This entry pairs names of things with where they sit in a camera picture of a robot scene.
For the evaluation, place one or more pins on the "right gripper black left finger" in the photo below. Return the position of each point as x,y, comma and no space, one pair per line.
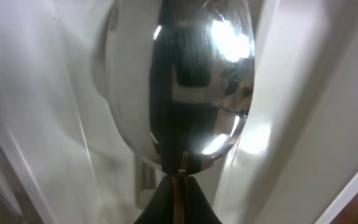
159,210

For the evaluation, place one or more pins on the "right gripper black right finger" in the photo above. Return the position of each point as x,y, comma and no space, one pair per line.
197,207

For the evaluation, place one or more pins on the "white plastic cutlery tray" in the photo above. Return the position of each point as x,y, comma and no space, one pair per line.
62,159

